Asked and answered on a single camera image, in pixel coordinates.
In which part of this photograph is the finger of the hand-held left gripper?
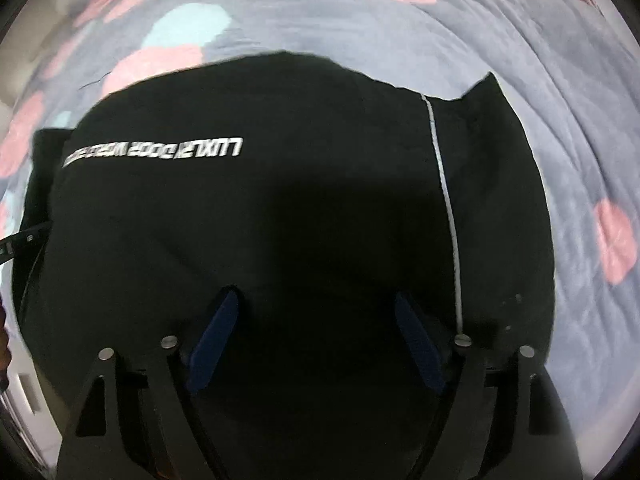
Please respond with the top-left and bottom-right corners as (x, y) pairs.
(0, 224), (54, 264)

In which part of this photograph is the black hooded jacket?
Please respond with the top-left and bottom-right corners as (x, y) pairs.
(19, 50), (559, 480)

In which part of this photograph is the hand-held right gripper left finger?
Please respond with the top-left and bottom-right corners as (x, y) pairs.
(56, 285), (246, 480)

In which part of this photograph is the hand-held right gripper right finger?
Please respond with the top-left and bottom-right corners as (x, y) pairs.
(392, 290), (584, 480)

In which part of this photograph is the grey bed blanket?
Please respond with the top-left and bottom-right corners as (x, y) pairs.
(0, 0), (640, 480)

